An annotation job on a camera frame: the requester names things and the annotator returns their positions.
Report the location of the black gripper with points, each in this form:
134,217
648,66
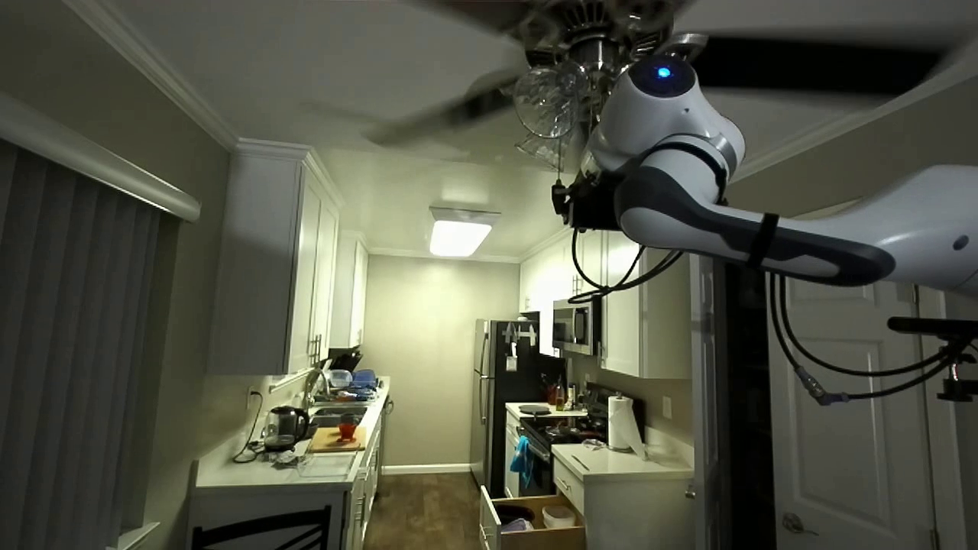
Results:
586,204

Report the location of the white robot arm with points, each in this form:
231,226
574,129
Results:
665,160

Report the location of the kitchen ceiling light panel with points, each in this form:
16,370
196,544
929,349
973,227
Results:
457,232

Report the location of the ceiling fan with glass lamps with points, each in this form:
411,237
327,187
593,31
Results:
571,54

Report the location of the stainless microwave oven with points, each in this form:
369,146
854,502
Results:
576,325

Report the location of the white upper cabinets right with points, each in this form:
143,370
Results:
645,325

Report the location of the white cabinets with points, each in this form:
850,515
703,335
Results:
280,255
645,325

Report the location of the stainless steel refrigerator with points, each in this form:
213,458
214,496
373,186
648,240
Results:
509,367

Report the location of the paper towel roll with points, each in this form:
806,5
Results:
621,426

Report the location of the kitchen stove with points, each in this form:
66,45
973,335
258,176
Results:
531,432

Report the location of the white counter right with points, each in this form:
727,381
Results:
627,502

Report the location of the white counter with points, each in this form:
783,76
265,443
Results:
627,502
236,480

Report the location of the white upper cabinets left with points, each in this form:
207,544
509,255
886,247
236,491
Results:
280,255

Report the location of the open wooden drawer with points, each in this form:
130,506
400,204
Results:
531,524

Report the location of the black electric kettle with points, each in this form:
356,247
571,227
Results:
284,426

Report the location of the white counter left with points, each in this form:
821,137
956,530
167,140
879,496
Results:
236,480

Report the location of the white vertical window blinds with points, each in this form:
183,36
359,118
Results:
82,234

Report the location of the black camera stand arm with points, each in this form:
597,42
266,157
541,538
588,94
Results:
951,356

